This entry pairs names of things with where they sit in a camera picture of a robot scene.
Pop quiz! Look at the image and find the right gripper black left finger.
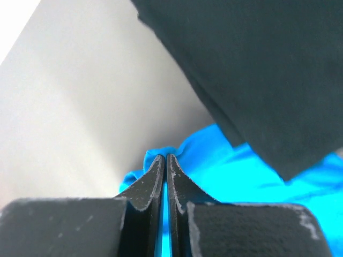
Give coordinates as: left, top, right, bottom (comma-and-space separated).
117, 155, 165, 256

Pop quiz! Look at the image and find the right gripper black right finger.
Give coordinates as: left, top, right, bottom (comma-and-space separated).
166, 154, 219, 256

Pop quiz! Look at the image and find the blue t shirt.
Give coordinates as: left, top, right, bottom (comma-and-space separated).
120, 125, 342, 256

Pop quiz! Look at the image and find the folded black t shirt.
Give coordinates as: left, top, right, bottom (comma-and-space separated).
133, 1, 342, 180

